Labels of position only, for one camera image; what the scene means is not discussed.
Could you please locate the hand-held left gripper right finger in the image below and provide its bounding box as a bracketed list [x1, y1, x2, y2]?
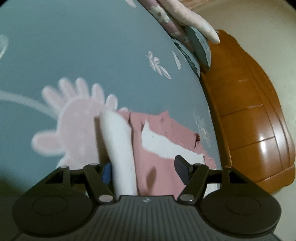
[174, 155, 263, 205]

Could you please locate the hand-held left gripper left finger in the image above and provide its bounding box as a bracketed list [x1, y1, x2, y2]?
[28, 162, 116, 204]

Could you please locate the pink and white sweater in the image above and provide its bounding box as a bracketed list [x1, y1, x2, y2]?
[94, 110, 218, 201]

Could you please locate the wooden headboard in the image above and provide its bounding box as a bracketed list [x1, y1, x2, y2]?
[200, 29, 296, 194]

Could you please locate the teal pillow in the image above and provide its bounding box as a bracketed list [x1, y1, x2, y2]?
[185, 25, 212, 71]
[172, 38, 201, 78]

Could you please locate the light pink floral quilt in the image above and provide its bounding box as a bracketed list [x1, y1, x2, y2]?
[157, 0, 221, 44]

